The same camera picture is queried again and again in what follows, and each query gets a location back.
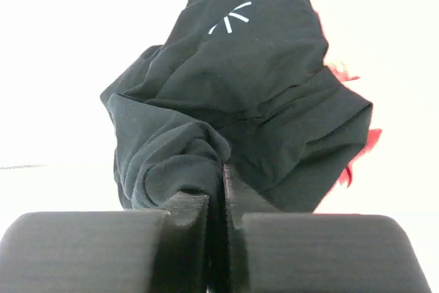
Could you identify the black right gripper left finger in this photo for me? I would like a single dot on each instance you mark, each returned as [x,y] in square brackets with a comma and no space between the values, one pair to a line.
[148,250]

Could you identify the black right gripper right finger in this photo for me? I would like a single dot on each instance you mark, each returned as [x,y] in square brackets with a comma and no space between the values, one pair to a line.
[275,251]

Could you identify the black t shirt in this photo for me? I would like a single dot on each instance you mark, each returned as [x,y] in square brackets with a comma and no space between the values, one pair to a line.
[240,83]

